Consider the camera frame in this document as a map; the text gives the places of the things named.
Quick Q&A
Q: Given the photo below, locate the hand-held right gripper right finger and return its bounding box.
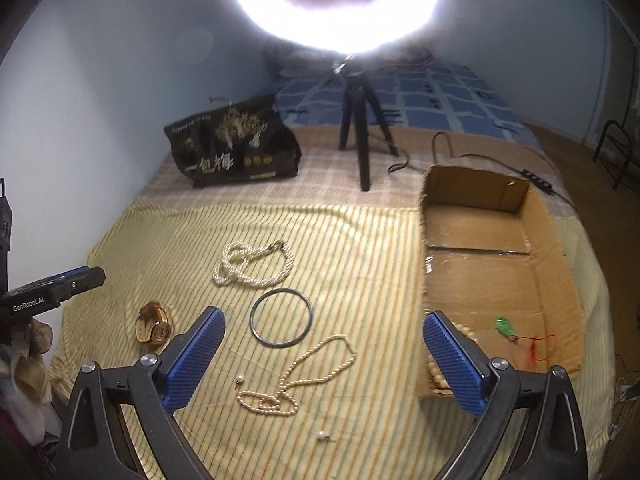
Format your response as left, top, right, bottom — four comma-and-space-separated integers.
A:
422, 310, 589, 480

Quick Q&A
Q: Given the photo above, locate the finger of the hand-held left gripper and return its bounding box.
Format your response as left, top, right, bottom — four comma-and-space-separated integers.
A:
47, 266, 107, 304

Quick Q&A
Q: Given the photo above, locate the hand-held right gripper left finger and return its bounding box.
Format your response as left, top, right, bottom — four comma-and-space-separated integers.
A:
54, 306, 227, 480

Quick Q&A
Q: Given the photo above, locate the wooden bead bracelet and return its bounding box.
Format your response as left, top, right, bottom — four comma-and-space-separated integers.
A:
425, 324, 477, 397

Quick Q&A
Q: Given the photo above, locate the cardboard box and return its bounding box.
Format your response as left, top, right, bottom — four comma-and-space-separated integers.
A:
416, 162, 586, 401

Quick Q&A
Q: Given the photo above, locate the gold wrist watch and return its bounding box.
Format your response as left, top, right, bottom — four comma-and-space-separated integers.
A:
134, 301, 174, 346

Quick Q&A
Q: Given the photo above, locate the dark thin bangle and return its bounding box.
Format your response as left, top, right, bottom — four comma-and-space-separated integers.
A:
249, 288, 315, 348

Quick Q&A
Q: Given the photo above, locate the pile of clothes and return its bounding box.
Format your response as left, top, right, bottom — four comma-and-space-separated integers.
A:
0, 319, 68, 480

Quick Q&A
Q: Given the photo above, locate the yellow striped blanket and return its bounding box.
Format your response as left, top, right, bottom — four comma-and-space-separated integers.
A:
47, 195, 617, 480

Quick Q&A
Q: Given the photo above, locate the black printed bag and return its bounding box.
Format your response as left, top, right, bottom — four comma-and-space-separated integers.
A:
164, 94, 302, 190

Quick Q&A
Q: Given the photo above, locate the beige checked blanket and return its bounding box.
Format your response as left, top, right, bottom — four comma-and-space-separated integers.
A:
137, 124, 585, 222

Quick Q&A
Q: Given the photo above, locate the black metal rack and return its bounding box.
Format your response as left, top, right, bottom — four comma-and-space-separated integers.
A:
594, 120, 640, 191

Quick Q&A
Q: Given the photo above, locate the blue patterned blanket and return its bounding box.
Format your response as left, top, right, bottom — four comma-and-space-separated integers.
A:
272, 60, 547, 153

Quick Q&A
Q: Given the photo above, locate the black tripod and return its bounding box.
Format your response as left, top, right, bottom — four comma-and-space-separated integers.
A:
332, 55, 401, 192

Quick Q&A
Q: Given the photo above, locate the green pendant with red cord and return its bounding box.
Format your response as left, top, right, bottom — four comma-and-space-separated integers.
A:
495, 316, 557, 362

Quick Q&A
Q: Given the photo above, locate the thin pearl necklace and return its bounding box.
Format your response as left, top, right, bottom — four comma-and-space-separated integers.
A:
236, 335, 357, 417

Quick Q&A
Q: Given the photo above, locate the twisted pearl necklace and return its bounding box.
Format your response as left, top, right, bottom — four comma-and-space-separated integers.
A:
212, 241, 295, 289

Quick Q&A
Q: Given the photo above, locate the black cable with inline switch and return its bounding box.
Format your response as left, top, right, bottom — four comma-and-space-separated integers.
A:
389, 131, 576, 207

